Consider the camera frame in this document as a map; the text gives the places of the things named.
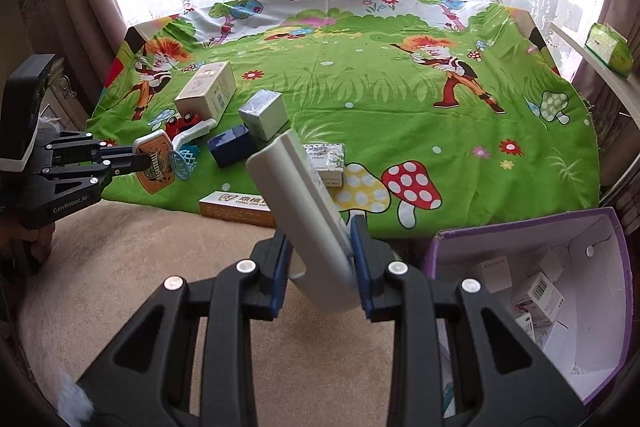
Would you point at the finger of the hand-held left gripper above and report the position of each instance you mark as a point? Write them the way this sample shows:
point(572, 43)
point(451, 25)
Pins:
point(130, 167)
point(120, 153)

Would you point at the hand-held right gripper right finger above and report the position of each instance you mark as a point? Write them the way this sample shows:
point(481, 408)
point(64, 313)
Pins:
point(361, 272)

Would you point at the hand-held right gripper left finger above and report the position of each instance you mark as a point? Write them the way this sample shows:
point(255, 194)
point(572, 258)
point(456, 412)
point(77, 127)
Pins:
point(281, 277)

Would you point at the white plastic holder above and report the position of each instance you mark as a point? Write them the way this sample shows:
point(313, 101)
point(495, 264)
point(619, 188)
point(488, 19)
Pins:
point(305, 217)

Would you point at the white box with pink lettering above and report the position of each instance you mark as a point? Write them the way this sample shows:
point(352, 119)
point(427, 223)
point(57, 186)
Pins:
point(490, 274)

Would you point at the white box with barcode label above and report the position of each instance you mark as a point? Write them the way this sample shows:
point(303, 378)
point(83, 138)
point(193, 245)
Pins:
point(537, 297)

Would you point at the purple cardboard box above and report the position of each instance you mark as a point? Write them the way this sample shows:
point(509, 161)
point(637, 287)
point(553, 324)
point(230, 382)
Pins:
point(600, 307)

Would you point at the person's left hand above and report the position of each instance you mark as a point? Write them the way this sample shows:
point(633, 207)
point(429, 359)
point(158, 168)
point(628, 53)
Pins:
point(40, 239)

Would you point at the red toy car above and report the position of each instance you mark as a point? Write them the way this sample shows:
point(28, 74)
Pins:
point(182, 124)

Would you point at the white fluffy cuff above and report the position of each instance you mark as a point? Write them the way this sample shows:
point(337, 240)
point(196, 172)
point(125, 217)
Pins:
point(50, 123)
point(75, 402)

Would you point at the long orange box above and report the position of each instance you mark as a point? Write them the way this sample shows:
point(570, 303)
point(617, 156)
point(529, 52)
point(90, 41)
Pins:
point(235, 209)

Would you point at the beige towel cushion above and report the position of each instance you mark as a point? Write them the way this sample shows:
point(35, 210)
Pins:
point(150, 247)

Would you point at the white ornate cabinet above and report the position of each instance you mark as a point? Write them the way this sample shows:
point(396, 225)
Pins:
point(65, 89)

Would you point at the dark small box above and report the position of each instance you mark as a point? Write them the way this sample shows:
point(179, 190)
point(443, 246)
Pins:
point(232, 147)

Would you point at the beige flower print box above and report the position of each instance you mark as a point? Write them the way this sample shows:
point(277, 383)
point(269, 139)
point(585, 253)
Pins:
point(205, 87)

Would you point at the shrink-wrapped green print box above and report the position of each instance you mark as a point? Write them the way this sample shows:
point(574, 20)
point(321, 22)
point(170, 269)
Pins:
point(330, 162)

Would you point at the shrink-wrapped white box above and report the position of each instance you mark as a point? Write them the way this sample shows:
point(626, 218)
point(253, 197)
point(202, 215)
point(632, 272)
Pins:
point(265, 114)

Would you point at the green cartoon printed tablecloth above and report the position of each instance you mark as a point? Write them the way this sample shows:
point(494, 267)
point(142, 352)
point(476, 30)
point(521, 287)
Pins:
point(400, 107)

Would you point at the white window ledge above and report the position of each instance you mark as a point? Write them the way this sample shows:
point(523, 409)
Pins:
point(595, 72)

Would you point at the green tissue box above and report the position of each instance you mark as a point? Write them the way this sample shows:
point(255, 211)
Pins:
point(607, 49)

